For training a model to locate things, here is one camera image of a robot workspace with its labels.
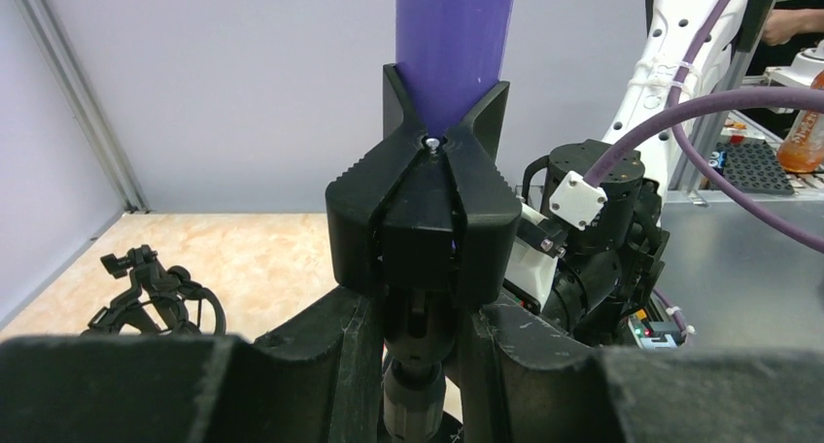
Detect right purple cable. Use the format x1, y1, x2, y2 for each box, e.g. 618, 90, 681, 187
582, 0, 824, 255

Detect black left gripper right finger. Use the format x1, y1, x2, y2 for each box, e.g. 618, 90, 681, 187
456, 296, 823, 442

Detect black shock mount tripod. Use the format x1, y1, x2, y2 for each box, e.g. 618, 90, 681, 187
83, 245, 227, 335

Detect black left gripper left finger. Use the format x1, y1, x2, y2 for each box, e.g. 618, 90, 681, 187
1, 288, 384, 442

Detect purple microphone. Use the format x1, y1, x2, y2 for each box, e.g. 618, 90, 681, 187
395, 0, 514, 137

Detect black round base mic stand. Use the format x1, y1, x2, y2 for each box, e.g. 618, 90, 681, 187
325, 64, 522, 442

